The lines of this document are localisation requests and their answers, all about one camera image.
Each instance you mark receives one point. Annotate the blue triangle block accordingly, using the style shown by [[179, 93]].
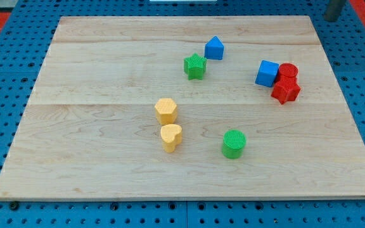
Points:
[[214, 49]]

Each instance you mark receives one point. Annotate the yellow hexagon block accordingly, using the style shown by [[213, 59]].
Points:
[[166, 111]]

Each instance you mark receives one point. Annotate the yellow heart block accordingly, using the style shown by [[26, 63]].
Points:
[[172, 135]]

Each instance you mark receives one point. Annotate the green star block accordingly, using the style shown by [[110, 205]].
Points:
[[195, 66]]

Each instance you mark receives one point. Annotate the light wooden board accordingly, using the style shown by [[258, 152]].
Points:
[[89, 131]]

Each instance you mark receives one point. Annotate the green cylinder block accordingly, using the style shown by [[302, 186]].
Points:
[[233, 144]]

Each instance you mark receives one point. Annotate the blue cube block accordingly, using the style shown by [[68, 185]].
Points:
[[267, 73]]

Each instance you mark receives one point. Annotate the red star block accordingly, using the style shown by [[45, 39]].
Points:
[[286, 90]]

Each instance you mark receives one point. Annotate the red cylinder block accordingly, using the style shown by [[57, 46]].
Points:
[[286, 71]]

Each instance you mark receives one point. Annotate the grey metal post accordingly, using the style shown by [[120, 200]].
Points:
[[333, 10]]

